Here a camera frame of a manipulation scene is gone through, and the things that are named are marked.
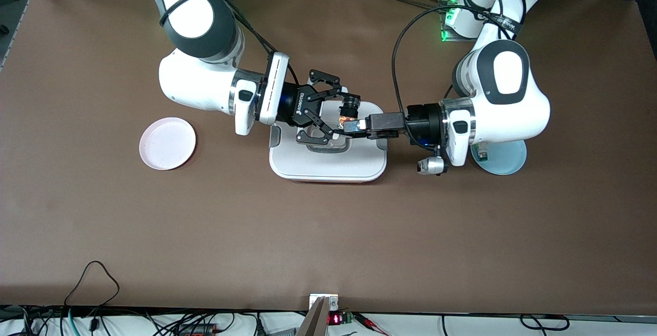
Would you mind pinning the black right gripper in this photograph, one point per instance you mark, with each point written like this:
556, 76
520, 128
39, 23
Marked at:
296, 105

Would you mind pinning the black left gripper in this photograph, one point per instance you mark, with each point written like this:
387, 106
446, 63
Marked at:
422, 118

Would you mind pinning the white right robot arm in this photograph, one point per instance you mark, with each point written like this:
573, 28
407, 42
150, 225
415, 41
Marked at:
200, 84

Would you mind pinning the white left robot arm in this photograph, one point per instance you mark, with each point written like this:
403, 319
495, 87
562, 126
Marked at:
513, 105

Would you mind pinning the white lidded box grey latches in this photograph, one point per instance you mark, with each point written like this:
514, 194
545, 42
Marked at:
328, 166

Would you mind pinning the light blue round plate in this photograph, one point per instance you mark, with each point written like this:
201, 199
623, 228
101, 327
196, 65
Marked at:
505, 164

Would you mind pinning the pink round plate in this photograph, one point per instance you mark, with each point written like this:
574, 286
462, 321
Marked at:
167, 143

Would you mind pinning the red digit display board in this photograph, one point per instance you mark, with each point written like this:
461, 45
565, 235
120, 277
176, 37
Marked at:
334, 319

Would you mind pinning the red black clip leads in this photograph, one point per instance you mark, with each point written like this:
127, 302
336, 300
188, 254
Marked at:
369, 320

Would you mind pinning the orange black device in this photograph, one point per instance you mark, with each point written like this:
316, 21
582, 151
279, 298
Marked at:
197, 332

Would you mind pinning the white green switch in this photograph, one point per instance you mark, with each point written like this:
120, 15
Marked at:
482, 154

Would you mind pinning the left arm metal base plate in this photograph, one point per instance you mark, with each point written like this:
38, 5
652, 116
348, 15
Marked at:
451, 36

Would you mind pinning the aluminium camera bracket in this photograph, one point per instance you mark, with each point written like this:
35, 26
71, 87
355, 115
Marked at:
315, 320

